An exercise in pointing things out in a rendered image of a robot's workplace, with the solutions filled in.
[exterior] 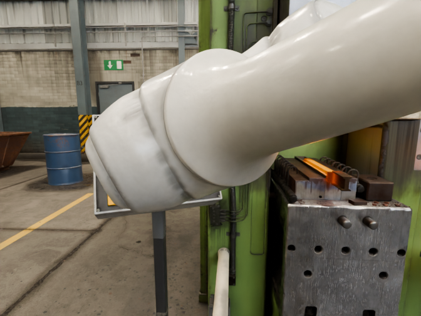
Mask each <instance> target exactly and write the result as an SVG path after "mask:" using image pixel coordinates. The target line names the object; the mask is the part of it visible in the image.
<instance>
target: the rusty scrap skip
mask: <svg viewBox="0 0 421 316"><path fill-rule="evenodd" d="M29 134H32V132H0V172H1V171H5V170H8V169H10V168H9V166H12V165H13V164H14V161H15V160H16V158H17V156H18V154H19V153H20V151H21V149H22V148H23V145H24V143H25V142H26V140H27V138H28V137H29Z"/></svg>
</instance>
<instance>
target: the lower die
mask: <svg viewBox="0 0 421 316"><path fill-rule="evenodd" d="M299 157H306V156H295V157H294V158H285V159H286V160H288V161H289V162H290V163H292V164H293V165H294V166H296V167H297V168H298V174H297V173H296V169H295V171H294V170H293V168H292V169H290V170H289V187H290V188H291V190H292V191H293V192H294V193H295V195H296V196H297V198H298V199H320V200H346V201H348V200H349V199H355V198H356V185H357V178H355V177H353V176H351V175H349V174H347V173H345V172H343V173H345V174H347V175H349V176H351V177H352V179H350V182H349V189H350V190H351V191H341V190H339V189H338V188H337V187H335V186H334V185H332V184H331V182H327V174H325V173H324V172H322V171H320V170H319V169H317V168H315V167H314V166H312V165H311V164H309V163H307V162H305V161H304V160H302V159H300V158H299ZM306 158H308V157H306ZM308 159H313V160H314V161H316V162H318V163H320V164H322V165H324V166H326V167H327V168H329V169H331V170H333V171H341V170H339V169H337V168H335V167H332V166H331V165H328V164H327V163H325V162H323V161H320V160H319V159H317V158H308ZM289 167H291V166H288V167H287V169H286V183H287V175H288V168H289ZM341 172H342V171H341ZM319 196H322V198H319Z"/></svg>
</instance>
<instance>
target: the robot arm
mask: <svg viewBox="0 0 421 316"><path fill-rule="evenodd" d="M417 112H421V0H357V1H355V2H353V3H351V4H349V5H347V6H345V7H342V6H339V5H337V4H335V3H332V2H329V1H326V0H312V1H310V2H309V3H307V4H305V5H304V6H302V7H300V8H299V9H298V10H296V11H295V12H294V13H292V14H291V15H289V16H288V17H287V18H286V19H284V20H283V21H282V22H280V23H279V24H278V25H277V27H276V28H275V29H274V31H273V32H272V33H271V35H270V36H266V37H263V38H262V39H261V40H259V41H258V42H257V43H256V44H255V45H254V46H252V47H251V48H249V49H248V50H247V51H245V52H244V53H243V54H240V53H238V52H236V51H232V50H227V49H211V50H205V51H202V52H200V53H198V54H196V55H194V56H193V57H191V58H189V59H188V60H187V61H185V62H183V63H181V64H179V65H177V66H175V67H173V68H171V69H169V70H167V71H165V72H163V73H161V74H159V75H157V76H155V77H153V78H151V79H149V80H147V81H145V82H144V83H143V84H142V86H141V87H140V88H139V89H137V90H135V91H133V92H131V93H129V94H127V95H124V96H123V97H121V98H119V99H118V100H117V101H116V102H114V103H113V104H112V105H110V106H109V107H108V108H107V109H106V110H105V111H104V112H103V113H102V114H101V115H100V116H99V117H98V118H97V119H96V120H95V122H94V123H93V125H92V126H91V127H90V131H89V134H90V135H89V137H88V139H87V141H86V144H85V152H86V155H87V158H88V160H89V162H90V164H91V166H92V168H93V170H94V172H95V174H96V176H97V178H98V180H99V181H100V183H101V185H102V186H103V188H104V190H105V191H106V193H107V194H108V196H109V197H110V199H111V200H112V201H113V203H114V204H116V205H117V206H119V207H121V208H125V209H131V210H132V211H134V212H136V213H146V212H152V211H160V210H163V209H168V208H172V207H175V206H178V205H180V204H182V203H184V202H186V201H188V200H190V199H192V198H194V199H200V198H203V197H205V196H208V195H210V194H213V193H215V192H219V191H221V190H225V189H228V188H230V187H234V186H241V185H244V184H248V183H250V182H252V181H255V180H256V179H258V178H259V177H261V176H262V175H263V174H264V173H265V172H266V171H267V170H268V169H269V168H270V167H271V166H272V164H273V162H274V161H275V159H276V157H277V155H278V153H279V152H281V151H283V150H288V149H292V148H295V147H299V146H302V145H306V144H310V143H313V142H317V141H321V140H325V139H329V138H332V137H336V136H339V135H343V134H347V133H350V132H354V131H356V130H360V129H364V128H367V127H371V126H374V125H377V124H381V123H384V122H388V121H391V120H394V119H398V118H400V117H404V116H407V115H410V114H413V113H417Z"/></svg>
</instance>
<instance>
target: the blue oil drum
mask: <svg viewBox="0 0 421 316"><path fill-rule="evenodd" d="M43 139H44V150H45V156H46V168H47V174H48V184H49V185H51V186H65V185H70V184H76V183H79V182H81V181H83V171H82V163H81V149H80V138H79V134H44V135H43Z"/></svg>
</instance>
